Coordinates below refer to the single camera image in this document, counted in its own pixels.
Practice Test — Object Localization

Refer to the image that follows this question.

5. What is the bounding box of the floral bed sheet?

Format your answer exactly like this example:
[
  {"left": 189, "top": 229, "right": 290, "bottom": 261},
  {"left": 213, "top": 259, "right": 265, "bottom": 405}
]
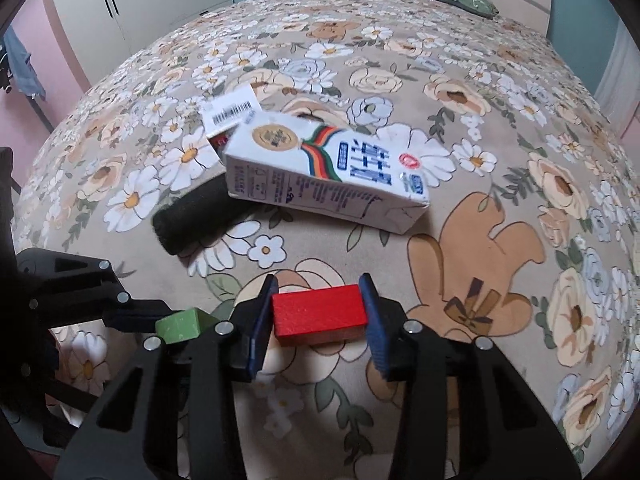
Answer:
[{"left": 10, "top": 0, "right": 640, "bottom": 466}]

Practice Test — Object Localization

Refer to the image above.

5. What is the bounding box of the red wooden block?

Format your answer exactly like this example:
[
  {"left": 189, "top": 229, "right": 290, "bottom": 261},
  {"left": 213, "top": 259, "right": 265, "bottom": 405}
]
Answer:
[{"left": 271, "top": 284, "right": 369, "bottom": 347}]

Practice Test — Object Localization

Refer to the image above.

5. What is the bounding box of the white wardrobe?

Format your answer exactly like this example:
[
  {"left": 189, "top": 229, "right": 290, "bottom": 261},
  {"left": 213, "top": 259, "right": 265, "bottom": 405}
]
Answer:
[{"left": 47, "top": 0, "right": 296, "bottom": 80}]

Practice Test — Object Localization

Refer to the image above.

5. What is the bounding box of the white barcode box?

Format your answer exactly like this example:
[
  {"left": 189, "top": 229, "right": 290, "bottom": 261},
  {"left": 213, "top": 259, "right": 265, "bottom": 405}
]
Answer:
[{"left": 199, "top": 84, "right": 262, "bottom": 161}]

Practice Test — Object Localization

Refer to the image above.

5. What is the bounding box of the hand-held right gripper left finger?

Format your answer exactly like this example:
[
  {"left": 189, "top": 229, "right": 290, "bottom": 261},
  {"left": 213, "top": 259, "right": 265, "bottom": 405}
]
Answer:
[{"left": 54, "top": 274, "right": 280, "bottom": 480}]

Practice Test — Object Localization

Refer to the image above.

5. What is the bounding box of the blue hanging garment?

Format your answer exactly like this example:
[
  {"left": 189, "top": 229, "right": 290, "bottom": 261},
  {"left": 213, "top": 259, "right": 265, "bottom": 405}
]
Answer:
[{"left": 2, "top": 25, "right": 47, "bottom": 102}]

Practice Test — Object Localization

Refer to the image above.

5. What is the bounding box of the white milk carton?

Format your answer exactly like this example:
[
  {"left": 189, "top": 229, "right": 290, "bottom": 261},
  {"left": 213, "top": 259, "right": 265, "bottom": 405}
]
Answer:
[{"left": 222, "top": 112, "right": 431, "bottom": 235}]

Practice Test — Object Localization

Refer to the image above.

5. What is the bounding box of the green wooden block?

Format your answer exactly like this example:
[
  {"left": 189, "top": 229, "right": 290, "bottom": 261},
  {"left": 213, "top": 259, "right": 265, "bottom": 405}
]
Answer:
[{"left": 155, "top": 308, "right": 221, "bottom": 345}]

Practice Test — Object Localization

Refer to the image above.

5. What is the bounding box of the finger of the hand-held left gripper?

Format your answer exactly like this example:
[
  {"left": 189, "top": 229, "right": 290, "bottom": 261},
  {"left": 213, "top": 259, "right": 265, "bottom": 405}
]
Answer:
[
  {"left": 15, "top": 247, "right": 173, "bottom": 333},
  {"left": 15, "top": 332, "right": 108, "bottom": 453}
]

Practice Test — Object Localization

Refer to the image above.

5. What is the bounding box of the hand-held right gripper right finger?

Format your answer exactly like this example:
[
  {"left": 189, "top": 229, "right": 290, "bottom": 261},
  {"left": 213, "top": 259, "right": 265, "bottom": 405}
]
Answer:
[{"left": 358, "top": 272, "right": 583, "bottom": 480}]

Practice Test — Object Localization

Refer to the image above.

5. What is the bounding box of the white curtain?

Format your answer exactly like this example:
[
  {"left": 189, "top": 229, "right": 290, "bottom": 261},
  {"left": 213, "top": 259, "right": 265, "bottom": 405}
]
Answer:
[{"left": 595, "top": 17, "right": 640, "bottom": 137}]

